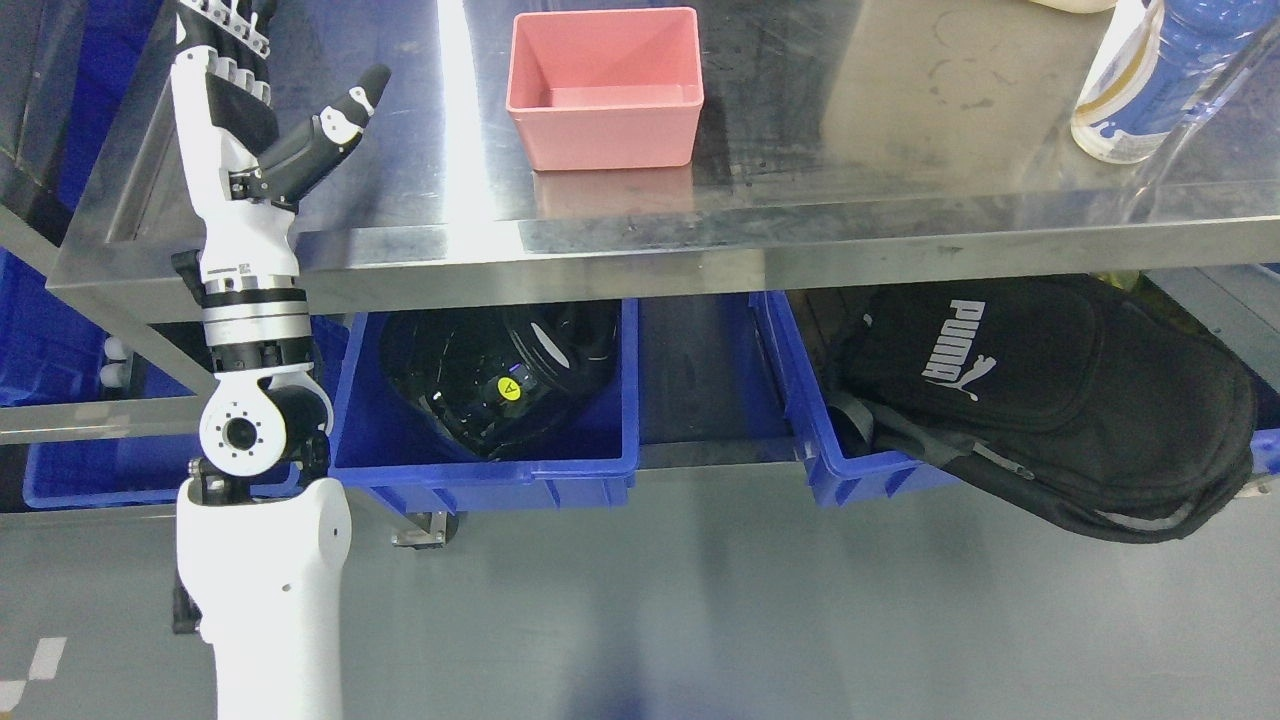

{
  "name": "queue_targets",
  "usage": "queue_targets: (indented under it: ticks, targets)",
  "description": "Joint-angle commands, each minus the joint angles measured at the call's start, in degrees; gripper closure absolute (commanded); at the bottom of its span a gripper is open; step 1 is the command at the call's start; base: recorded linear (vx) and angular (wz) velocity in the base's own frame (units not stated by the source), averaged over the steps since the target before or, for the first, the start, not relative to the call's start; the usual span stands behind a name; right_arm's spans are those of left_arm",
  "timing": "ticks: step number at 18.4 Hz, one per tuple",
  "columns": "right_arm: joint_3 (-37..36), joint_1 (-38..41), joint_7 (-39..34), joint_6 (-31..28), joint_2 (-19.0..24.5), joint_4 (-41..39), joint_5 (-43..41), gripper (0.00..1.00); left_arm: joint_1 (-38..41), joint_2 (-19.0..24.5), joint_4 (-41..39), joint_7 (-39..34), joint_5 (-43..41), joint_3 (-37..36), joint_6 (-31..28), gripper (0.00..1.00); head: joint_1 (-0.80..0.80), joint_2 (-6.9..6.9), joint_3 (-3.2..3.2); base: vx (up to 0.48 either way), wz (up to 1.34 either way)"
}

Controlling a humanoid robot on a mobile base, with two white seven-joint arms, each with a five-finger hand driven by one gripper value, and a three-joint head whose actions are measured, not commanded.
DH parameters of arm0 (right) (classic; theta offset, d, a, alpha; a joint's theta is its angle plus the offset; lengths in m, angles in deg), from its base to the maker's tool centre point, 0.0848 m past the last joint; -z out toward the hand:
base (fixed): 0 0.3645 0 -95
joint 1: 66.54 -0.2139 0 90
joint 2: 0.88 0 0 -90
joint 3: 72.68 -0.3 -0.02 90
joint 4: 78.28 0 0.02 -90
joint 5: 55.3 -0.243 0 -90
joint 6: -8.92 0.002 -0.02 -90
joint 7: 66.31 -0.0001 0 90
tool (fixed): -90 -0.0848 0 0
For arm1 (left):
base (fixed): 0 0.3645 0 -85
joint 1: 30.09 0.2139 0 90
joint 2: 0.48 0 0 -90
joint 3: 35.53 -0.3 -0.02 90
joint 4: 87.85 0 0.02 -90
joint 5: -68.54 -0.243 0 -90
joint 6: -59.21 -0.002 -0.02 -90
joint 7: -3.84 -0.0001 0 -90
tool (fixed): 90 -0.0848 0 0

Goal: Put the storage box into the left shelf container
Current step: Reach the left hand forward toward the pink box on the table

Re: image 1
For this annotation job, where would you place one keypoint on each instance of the white blue bottle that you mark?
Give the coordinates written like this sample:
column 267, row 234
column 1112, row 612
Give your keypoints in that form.
column 1100, row 124

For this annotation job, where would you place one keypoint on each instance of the blue bin with helmet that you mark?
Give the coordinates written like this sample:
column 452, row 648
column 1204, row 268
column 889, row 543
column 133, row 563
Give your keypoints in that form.
column 380, row 445

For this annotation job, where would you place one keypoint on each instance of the black Puma bag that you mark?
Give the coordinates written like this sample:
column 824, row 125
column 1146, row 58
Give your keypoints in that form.
column 1092, row 407

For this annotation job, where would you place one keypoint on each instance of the blue bin far left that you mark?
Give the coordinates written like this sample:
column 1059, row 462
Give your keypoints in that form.
column 141, row 470

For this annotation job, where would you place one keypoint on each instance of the stainless steel table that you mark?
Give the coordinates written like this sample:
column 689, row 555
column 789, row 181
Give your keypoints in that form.
column 840, row 142

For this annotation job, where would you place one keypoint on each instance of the black helmet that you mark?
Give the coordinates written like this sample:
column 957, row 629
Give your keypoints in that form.
column 493, row 382

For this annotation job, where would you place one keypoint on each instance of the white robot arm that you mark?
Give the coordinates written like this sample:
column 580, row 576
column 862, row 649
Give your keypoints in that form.
column 262, row 530

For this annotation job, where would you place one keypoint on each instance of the pink plastic storage box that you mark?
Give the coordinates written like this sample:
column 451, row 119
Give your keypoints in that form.
column 607, row 89

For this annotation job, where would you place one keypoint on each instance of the blue bin with bag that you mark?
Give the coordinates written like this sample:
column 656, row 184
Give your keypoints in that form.
column 835, row 479

